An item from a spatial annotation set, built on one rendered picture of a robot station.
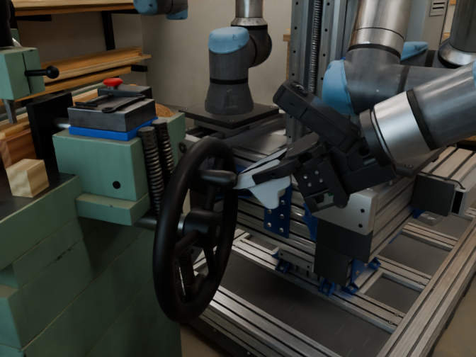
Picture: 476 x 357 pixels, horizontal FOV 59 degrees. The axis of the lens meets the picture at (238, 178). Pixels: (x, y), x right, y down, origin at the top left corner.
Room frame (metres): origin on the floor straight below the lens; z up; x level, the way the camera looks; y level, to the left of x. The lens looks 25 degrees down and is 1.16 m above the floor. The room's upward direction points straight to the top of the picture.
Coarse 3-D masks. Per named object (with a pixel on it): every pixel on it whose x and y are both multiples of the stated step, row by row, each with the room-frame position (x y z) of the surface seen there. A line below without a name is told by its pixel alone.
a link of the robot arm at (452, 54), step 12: (456, 0) 0.82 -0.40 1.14; (468, 0) 0.78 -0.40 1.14; (456, 12) 0.81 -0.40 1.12; (468, 12) 0.79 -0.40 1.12; (456, 24) 0.81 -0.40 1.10; (468, 24) 0.79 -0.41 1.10; (456, 36) 0.82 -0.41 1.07; (468, 36) 0.80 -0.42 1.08; (444, 48) 0.85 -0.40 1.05; (456, 48) 0.82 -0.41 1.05; (468, 48) 0.80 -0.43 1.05; (444, 60) 0.83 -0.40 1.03; (456, 60) 0.81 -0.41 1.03; (468, 60) 0.80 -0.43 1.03
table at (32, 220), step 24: (48, 168) 0.60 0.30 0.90; (0, 192) 0.51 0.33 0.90; (48, 192) 0.52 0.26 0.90; (72, 192) 0.55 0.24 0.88; (0, 216) 0.45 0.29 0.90; (24, 216) 0.47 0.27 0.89; (48, 216) 0.50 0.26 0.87; (72, 216) 0.54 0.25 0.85; (96, 216) 0.54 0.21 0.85; (120, 216) 0.53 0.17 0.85; (0, 240) 0.43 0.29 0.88; (24, 240) 0.46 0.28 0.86; (0, 264) 0.42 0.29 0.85
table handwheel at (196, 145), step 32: (192, 160) 0.52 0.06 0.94; (224, 160) 0.64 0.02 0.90; (224, 192) 0.68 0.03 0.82; (160, 224) 0.45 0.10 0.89; (192, 224) 0.55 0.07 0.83; (224, 224) 0.67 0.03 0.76; (160, 256) 0.43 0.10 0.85; (224, 256) 0.63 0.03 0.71; (160, 288) 0.43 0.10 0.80; (192, 320) 0.49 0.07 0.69
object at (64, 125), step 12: (60, 96) 0.68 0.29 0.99; (36, 108) 0.63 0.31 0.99; (48, 108) 0.65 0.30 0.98; (60, 108) 0.68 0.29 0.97; (36, 120) 0.63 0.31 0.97; (48, 120) 0.65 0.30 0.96; (60, 120) 0.66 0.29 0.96; (36, 132) 0.63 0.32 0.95; (48, 132) 0.64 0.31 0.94; (36, 144) 0.63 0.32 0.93; (48, 144) 0.64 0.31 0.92; (48, 156) 0.63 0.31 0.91
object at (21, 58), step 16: (0, 48) 0.68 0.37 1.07; (16, 48) 0.68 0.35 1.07; (32, 48) 0.68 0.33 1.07; (0, 64) 0.63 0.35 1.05; (16, 64) 0.65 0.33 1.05; (32, 64) 0.67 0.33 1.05; (0, 80) 0.63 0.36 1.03; (16, 80) 0.64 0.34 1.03; (32, 80) 0.67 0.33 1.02; (0, 96) 0.64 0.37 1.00; (16, 96) 0.63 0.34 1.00
